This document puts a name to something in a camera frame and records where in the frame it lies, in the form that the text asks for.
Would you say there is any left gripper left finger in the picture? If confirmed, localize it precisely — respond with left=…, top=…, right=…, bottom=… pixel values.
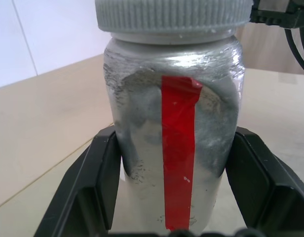
left=35, top=126, right=123, bottom=237

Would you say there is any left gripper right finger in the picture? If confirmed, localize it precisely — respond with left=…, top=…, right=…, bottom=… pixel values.
left=224, top=126, right=304, bottom=237

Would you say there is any clear jar with red label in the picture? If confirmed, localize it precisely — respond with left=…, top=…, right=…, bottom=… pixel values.
left=102, top=29, right=247, bottom=232

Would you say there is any grey ribbed plastic jar lid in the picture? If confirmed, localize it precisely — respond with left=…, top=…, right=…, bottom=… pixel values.
left=94, top=0, right=253, bottom=34

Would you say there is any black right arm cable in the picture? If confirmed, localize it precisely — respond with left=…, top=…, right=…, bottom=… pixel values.
left=283, top=26, right=304, bottom=76

